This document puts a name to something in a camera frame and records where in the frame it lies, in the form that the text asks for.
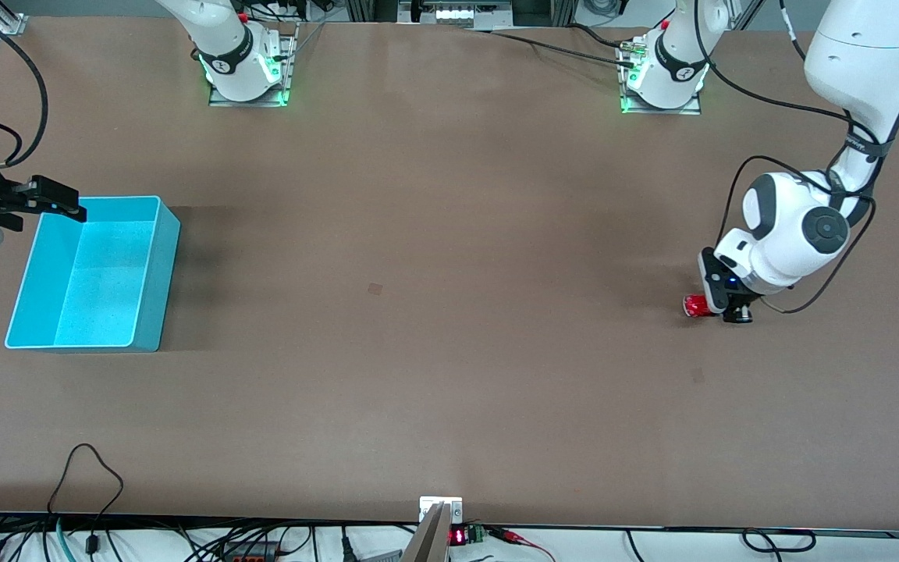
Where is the red clip wire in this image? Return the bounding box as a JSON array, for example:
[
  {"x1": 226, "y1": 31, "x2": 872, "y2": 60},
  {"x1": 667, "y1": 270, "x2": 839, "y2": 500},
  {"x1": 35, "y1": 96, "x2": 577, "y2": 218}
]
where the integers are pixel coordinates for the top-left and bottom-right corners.
[{"x1": 487, "y1": 527, "x2": 556, "y2": 561}]

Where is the black orange power strip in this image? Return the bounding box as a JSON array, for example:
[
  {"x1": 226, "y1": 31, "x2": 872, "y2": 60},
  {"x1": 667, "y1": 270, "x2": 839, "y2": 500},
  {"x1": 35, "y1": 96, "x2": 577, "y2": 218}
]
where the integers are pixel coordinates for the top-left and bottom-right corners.
[{"x1": 219, "y1": 540, "x2": 279, "y2": 562}]

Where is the blue plastic box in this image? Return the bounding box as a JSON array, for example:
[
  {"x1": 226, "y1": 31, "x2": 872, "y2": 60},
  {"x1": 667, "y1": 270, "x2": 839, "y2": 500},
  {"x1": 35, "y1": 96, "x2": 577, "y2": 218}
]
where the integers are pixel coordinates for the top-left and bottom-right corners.
[{"x1": 5, "y1": 195, "x2": 182, "y2": 354}]

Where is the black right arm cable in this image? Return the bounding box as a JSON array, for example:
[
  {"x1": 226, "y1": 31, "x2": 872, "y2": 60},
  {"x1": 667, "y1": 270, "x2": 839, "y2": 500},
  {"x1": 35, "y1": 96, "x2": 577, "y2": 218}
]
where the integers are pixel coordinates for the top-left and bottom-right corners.
[{"x1": 0, "y1": 8, "x2": 50, "y2": 169}]

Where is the thin black looped cable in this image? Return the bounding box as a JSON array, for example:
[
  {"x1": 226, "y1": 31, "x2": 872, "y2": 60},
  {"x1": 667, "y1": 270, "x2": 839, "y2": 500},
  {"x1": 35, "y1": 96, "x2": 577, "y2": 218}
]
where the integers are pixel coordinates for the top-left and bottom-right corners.
[{"x1": 47, "y1": 443, "x2": 124, "y2": 557}]

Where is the white lit background device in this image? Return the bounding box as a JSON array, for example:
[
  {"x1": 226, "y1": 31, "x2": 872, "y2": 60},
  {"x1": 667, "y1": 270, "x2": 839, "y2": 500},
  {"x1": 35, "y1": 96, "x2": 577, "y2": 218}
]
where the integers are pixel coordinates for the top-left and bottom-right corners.
[{"x1": 399, "y1": 0, "x2": 514, "y2": 30}]

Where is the black coiled cable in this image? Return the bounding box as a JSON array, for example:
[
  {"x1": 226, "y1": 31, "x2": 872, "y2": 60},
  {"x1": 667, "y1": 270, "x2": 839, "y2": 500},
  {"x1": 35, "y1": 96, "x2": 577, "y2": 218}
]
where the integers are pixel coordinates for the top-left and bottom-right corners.
[{"x1": 742, "y1": 528, "x2": 817, "y2": 553}]

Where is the silver camera mount bracket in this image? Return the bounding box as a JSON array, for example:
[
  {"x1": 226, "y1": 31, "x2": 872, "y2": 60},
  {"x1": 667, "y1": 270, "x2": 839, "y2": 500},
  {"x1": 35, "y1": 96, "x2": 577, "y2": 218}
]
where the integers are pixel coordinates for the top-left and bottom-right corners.
[{"x1": 401, "y1": 496, "x2": 464, "y2": 562}]

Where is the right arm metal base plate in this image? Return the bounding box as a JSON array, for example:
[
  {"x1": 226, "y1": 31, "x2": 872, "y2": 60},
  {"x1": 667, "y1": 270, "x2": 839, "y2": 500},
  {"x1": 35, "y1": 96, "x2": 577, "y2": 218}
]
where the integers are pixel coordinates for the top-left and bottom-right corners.
[{"x1": 208, "y1": 23, "x2": 296, "y2": 108}]

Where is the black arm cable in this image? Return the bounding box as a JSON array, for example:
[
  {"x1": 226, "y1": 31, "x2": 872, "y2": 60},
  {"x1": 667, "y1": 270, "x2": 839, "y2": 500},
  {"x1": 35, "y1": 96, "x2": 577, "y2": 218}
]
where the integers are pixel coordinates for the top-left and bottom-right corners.
[
  {"x1": 0, "y1": 8, "x2": 50, "y2": 169},
  {"x1": 694, "y1": 0, "x2": 881, "y2": 315}
]

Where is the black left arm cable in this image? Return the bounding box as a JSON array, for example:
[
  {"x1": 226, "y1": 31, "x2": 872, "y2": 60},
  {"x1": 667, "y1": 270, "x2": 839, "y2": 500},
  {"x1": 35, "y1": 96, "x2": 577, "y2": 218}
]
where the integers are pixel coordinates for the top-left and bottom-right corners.
[{"x1": 694, "y1": 0, "x2": 881, "y2": 315}]

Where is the aluminium corner bracket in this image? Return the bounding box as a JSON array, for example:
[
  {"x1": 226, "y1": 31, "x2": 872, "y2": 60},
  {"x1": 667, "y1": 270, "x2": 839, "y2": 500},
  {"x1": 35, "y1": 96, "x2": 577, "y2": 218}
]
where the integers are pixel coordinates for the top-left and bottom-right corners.
[{"x1": 0, "y1": 0, "x2": 29, "y2": 36}]

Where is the black base power cable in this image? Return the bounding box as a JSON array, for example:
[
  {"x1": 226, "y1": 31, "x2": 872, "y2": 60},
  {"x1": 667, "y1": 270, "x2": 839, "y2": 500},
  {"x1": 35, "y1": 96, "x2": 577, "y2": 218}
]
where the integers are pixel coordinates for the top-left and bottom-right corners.
[{"x1": 465, "y1": 27, "x2": 638, "y2": 69}]

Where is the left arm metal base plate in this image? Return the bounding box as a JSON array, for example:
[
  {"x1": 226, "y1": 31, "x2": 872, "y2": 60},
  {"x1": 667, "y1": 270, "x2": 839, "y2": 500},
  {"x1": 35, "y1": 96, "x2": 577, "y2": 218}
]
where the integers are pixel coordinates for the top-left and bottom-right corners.
[{"x1": 618, "y1": 39, "x2": 702, "y2": 116}]

